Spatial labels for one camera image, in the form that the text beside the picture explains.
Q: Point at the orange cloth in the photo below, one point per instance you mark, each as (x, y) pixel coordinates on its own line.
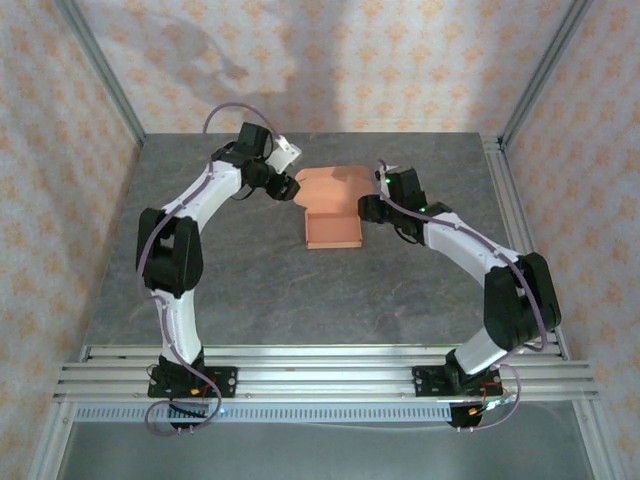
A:
(332, 230)

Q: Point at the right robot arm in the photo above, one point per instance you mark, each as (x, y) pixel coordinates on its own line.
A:
(475, 350)

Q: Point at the aluminium mounting rails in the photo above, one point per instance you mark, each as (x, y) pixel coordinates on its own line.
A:
(325, 375)

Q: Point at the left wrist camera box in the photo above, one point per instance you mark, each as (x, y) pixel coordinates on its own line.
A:
(285, 152)

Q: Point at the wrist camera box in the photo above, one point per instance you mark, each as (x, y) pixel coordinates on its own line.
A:
(285, 152)
(390, 169)

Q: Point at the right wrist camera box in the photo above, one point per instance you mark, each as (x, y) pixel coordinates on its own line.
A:
(390, 169)

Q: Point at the aluminium side rail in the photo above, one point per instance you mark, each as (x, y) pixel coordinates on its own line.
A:
(522, 250)

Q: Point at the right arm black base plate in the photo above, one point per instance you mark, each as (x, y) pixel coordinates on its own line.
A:
(425, 381)

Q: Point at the aluminium frame post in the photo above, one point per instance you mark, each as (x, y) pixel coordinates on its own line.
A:
(53, 440)
(547, 65)
(100, 65)
(595, 440)

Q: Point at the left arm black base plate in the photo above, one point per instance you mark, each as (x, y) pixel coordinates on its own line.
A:
(225, 381)

